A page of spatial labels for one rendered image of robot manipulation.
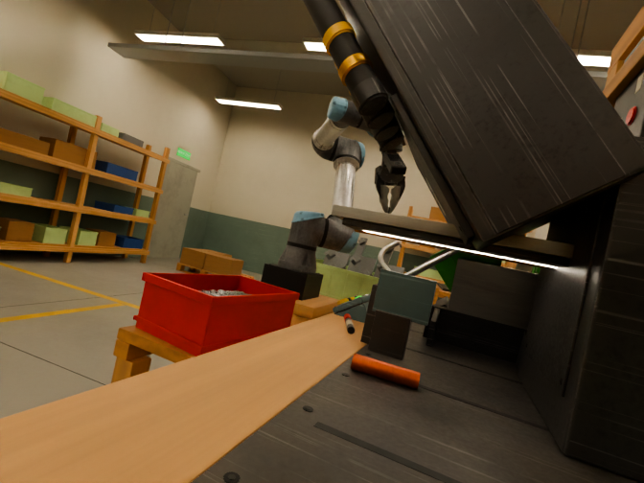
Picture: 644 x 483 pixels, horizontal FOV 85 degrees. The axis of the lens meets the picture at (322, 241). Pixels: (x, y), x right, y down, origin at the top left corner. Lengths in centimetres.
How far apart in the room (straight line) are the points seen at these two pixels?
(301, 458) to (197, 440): 8
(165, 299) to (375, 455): 57
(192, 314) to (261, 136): 877
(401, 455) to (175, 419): 19
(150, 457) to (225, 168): 942
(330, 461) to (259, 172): 893
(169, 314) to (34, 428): 50
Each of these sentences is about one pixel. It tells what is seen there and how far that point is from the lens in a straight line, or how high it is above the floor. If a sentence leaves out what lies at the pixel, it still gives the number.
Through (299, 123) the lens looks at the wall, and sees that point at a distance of 913.
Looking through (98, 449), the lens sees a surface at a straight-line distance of 30.
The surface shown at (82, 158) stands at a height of 154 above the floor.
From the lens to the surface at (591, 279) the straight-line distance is 49.
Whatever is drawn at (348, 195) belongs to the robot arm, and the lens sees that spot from 144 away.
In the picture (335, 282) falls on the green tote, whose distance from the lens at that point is 178.
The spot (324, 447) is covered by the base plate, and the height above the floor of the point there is 90.
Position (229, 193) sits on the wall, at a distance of 943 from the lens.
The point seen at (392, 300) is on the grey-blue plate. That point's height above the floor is 99.
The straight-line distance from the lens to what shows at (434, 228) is 55.
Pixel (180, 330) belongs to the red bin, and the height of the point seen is 83.
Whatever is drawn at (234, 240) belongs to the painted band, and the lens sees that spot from 918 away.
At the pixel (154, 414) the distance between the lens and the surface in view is 34.
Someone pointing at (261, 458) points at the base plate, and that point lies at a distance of 30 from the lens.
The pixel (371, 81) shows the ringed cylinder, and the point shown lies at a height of 127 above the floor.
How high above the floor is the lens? 106
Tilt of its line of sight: level
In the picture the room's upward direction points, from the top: 12 degrees clockwise
